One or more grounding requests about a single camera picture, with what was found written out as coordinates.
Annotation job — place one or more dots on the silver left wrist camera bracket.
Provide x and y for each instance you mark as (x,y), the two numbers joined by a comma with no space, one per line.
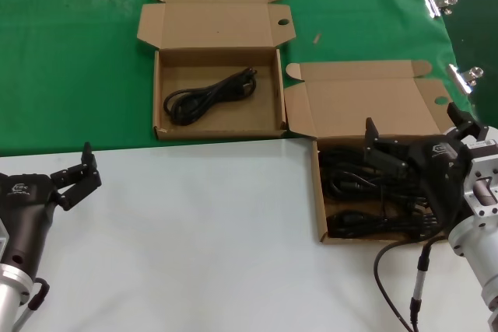
(2,236)

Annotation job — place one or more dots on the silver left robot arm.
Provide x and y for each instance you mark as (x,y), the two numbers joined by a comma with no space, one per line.
(9,293)

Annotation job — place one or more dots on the green table cloth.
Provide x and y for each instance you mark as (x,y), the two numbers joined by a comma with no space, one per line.
(78,75)

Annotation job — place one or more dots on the empty-lidded brown cardboard box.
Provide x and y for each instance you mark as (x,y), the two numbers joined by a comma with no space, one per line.
(218,21)

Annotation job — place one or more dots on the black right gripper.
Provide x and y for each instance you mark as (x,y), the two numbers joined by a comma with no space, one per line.
(441,174)

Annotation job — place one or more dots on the small wooden stick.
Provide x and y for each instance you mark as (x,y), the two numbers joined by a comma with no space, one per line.
(317,38)

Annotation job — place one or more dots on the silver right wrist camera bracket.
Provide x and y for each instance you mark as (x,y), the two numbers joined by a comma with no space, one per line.
(476,166)

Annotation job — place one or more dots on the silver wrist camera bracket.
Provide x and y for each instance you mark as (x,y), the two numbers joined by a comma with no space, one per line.
(476,166)
(2,236)

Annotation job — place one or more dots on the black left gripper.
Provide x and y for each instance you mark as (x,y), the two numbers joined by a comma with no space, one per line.
(23,215)

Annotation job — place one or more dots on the silver binder clip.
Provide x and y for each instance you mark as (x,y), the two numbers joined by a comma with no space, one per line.
(459,77)
(432,3)

